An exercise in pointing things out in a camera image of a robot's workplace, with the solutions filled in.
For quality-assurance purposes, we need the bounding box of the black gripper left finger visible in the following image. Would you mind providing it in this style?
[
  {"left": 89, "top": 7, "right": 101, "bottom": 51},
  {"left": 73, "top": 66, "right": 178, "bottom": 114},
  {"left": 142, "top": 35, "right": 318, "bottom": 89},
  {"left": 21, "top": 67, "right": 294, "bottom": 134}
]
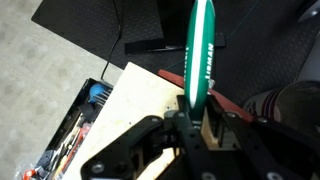
[{"left": 79, "top": 94, "right": 234, "bottom": 180}]

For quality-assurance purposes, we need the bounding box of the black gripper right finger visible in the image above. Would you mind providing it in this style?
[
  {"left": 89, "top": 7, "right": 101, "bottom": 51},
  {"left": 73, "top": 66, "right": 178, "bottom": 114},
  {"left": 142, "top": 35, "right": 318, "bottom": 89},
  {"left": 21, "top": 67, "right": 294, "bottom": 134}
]
[{"left": 206, "top": 94, "right": 320, "bottom": 180}]

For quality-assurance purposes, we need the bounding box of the grey striped round object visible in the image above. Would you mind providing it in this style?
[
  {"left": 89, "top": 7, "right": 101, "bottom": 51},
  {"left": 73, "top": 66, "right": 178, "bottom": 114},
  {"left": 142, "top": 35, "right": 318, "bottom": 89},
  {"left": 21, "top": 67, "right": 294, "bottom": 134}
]
[{"left": 243, "top": 79, "right": 320, "bottom": 134}]

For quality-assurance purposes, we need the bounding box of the black tool tray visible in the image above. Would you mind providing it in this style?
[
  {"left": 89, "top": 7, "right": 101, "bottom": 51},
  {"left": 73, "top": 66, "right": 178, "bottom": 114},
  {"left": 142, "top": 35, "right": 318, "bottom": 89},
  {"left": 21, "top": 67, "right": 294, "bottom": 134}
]
[{"left": 19, "top": 77, "right": 115, "bottom": 180}]

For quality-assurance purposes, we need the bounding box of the blue ball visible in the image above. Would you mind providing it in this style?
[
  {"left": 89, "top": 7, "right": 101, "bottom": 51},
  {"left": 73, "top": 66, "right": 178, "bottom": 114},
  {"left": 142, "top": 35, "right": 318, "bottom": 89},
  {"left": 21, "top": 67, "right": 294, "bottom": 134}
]
[{"left": 87, "top": 82, "right": 107, "bottom": 104}]

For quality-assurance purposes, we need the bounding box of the black rubber floor mat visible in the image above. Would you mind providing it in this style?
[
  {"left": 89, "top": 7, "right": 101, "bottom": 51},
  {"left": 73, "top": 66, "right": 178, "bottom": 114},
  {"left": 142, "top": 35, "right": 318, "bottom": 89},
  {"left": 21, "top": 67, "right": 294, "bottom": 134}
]
[{"left": 31, "top": 0, "right": 320, "bottom": 108}]

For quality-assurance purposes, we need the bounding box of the black flat bar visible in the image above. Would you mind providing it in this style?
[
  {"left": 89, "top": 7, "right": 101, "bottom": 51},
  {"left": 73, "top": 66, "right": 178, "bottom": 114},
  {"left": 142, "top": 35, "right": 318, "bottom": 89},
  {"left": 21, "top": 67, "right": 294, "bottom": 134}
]
[{"left": 124, "top": 32, "right": 227, "bottom": 56}]

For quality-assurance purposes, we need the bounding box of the black frame wooden workbench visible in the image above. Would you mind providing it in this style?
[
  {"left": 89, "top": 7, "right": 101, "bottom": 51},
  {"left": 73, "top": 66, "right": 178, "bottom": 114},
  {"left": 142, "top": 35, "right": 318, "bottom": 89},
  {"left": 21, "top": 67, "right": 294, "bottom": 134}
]
[{"left": 61, "top": 61, "right": 221, "bottom": 180}]

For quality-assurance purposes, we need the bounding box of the thin black mat cable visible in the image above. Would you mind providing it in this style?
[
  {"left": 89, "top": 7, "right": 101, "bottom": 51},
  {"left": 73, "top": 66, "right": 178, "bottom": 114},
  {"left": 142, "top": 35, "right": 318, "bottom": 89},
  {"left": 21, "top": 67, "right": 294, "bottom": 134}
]
[{"left": 100, "top": 0, "right": 123, "bottom": 82}]

